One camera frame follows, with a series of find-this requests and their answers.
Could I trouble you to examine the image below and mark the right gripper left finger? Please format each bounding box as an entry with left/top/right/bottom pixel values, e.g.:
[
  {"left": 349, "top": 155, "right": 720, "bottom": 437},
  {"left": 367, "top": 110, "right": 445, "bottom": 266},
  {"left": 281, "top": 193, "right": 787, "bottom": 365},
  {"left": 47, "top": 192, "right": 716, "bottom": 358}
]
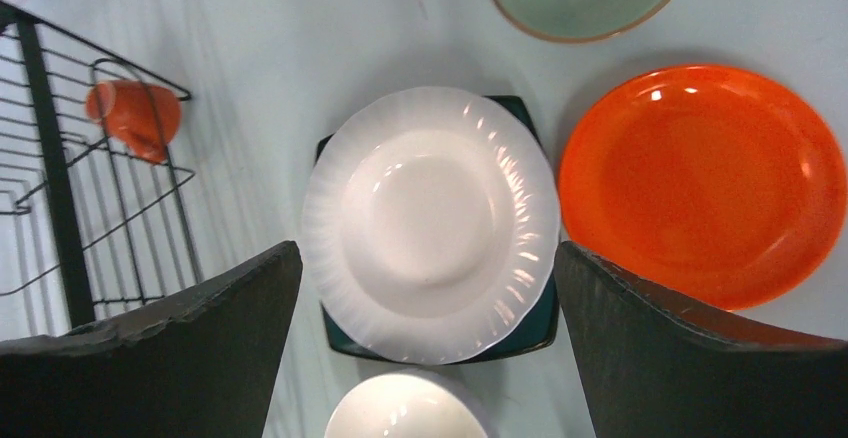
[{"left": 1, "top": 241, "right": 303, "bottom": 437}]

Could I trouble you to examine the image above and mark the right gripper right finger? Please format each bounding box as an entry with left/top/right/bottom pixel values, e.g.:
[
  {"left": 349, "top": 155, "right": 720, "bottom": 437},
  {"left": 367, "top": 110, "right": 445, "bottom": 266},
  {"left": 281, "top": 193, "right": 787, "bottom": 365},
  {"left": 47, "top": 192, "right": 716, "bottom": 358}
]
[{"left": 554, "top": 241, "right": 847, "bottom": 437}]

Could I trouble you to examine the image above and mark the teal square plate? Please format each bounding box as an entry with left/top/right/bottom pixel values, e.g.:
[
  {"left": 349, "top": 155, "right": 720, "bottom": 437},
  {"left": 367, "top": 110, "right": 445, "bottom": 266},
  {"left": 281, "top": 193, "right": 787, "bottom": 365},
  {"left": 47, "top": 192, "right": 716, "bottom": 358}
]
[{"left": 321, "top": 95, "right": 560, "bottom": 365}]

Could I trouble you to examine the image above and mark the orange round plate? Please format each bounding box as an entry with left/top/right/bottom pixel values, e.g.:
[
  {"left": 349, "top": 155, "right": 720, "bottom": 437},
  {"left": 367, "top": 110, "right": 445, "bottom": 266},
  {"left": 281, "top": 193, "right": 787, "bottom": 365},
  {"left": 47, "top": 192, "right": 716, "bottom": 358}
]
[{"left": 557, "top": 64, "right": 847, "bottom": 311}]

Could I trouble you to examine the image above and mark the white ceramic bowl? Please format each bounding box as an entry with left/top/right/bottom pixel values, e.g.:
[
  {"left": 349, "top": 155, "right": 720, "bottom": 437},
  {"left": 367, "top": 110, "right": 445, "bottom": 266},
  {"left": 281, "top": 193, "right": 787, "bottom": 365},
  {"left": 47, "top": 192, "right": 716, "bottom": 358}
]
[{"left": 324, "top": 369, "right": 499, "bottom": 438}]

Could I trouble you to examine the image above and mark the white pink fluted plate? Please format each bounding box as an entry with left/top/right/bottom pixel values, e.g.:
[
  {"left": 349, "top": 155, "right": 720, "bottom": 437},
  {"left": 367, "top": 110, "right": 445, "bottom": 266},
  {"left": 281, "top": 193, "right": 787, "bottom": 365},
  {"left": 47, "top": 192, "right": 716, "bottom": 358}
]
[{"left": 298, "top": 86, "right": 561, "bottom": 366}]

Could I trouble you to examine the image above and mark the small orange ceramic cup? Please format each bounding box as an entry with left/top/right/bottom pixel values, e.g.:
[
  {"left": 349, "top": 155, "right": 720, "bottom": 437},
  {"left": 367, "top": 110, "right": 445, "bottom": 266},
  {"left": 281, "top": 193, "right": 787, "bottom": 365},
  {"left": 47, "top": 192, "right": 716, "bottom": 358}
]
[{"left": 84, "top": 80, "right": 182, "bottom": 164}]

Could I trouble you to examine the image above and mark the black wire dish rack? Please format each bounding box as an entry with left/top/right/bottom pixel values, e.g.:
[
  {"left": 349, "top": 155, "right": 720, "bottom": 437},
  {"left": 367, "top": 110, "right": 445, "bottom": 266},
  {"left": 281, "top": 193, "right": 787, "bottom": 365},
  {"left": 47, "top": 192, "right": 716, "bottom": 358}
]
[{"left": 1, "top": 3, "right": 203, "bottom": 340}]

